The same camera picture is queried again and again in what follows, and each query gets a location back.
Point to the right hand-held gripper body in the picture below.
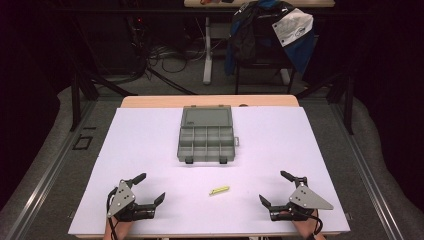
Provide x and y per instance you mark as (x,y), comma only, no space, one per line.
(308,199)

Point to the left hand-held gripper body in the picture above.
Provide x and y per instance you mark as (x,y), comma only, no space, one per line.
(121,199)

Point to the grey compartment organiser box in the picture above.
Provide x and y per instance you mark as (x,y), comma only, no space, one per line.
(206,136)

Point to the person's right hand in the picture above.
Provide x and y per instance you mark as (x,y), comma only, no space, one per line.
(305,226)

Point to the person's left hand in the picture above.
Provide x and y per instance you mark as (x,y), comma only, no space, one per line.
(119,227)

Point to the white table mat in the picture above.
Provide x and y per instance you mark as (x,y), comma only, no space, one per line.
(266,160)

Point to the black metal stand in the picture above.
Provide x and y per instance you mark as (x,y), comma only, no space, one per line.
(348,103)
(76,100)

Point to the white desk leg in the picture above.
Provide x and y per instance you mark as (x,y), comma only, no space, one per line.
(285,76)
(208,53)

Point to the black chair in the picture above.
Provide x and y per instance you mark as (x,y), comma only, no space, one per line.
(263,68)

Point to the blue black white jacket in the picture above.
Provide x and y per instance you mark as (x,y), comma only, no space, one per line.
(293,30)

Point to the wooden desk top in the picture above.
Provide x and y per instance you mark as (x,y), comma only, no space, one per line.
(300,3)

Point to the aluminium floor rail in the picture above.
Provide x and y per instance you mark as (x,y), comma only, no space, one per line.
(50,176)
(366,173)

